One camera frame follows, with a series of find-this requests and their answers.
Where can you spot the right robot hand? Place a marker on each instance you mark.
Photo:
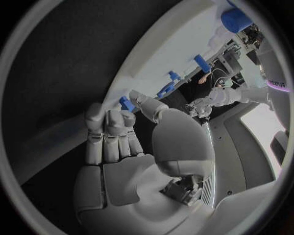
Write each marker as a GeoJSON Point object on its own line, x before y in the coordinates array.
{"type": "Point", "coordinates": [128, 183]}

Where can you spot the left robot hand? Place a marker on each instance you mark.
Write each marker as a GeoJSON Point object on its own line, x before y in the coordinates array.
{"type": "Point", "coordinates": [199, 108]}

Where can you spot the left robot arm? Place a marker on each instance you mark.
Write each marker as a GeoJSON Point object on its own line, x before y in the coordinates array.
{"type": "Point", "coordinates": [241, 95]}

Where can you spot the white task board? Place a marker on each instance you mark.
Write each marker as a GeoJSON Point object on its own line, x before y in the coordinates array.
{"type": "Point", "coordinates": [160, 55]}

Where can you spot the blue gear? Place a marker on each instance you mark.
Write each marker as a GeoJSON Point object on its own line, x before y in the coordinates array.
{"type": "Point", "coordinates": [166, 90]}

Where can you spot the blue small plug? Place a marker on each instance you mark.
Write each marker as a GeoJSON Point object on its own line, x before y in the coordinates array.
{"type": "Point", "coordinates": [174, 75]}

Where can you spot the blue peg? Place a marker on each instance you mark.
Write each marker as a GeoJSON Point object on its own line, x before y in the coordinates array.
{"type": "Point", "coordinates": [202, 62]}

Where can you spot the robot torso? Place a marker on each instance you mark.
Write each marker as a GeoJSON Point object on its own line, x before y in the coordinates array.
{"type": "Point", "coordinates": [234, 146]}

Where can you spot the grey equipment rack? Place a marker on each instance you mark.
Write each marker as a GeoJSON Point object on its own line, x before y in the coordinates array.
{"type": "Point", "coordinates": [229, 56]}

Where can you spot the blue block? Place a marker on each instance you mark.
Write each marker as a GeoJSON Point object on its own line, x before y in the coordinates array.
{"type": "Point", "coordinates": [126, 103]}

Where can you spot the dark workshop machine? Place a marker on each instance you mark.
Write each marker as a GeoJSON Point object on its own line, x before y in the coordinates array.
{"type": "Point", "coordinates": [251, 35]}

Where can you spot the blue large cylinder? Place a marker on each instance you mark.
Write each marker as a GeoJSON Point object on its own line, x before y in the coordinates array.
{"type": "Point", "coordinates": [235, 20]}

